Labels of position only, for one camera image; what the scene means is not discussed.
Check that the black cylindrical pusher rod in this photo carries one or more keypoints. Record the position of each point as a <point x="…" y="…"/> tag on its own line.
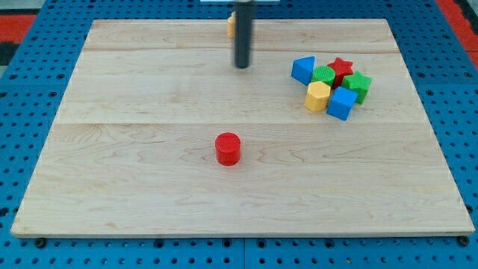
<point x="244" y="14"/>

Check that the grey tool mount plate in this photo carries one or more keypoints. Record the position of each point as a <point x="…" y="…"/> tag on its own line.
<point x="232" y="1"/>

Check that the red cylinder block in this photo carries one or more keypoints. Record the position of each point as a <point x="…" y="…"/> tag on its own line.
<point x="227" y="148"/>

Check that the yellow block behind rod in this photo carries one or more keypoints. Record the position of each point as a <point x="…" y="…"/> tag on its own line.
<point x="231" y="25"/>

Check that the blue triangle block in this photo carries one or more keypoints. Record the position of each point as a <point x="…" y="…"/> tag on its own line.
<point x="302" y="69"/>

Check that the green cylinder block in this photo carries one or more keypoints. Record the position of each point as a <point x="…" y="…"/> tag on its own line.
<point x="324" y="74"/>

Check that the red star block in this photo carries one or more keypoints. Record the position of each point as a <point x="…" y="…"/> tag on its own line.
<point x="341" y="68"/>

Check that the yellow hexagon block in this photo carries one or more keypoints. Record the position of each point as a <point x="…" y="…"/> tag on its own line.
<point x="317" y="96"/>

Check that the blue cube block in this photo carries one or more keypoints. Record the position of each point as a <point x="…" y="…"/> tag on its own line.
<point x="341" y="103"/>

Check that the green star block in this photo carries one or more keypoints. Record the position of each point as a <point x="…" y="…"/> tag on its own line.
<point x="358" y="83"/>

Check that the wooden board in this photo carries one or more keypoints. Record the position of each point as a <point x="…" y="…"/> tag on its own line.
<point x="131" y="152"/>

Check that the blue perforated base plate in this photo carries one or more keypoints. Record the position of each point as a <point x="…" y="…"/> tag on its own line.
<point x="36" y="77"/>

